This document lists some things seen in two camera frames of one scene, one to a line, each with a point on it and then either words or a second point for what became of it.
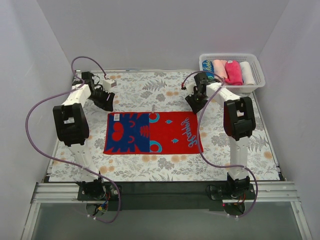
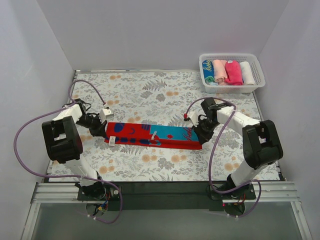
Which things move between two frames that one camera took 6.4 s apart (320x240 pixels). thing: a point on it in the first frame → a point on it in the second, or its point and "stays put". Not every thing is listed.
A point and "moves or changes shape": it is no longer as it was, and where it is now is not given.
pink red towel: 233,73 stays put
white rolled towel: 248,78 stays put
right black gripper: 196,99 → 201,130
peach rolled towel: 220,69 stays put
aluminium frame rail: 51,193 stays put
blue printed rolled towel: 208,66 stays put
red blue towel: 152,133 moves or changes shape
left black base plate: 111,194 stays put
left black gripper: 100,97 → 99,129
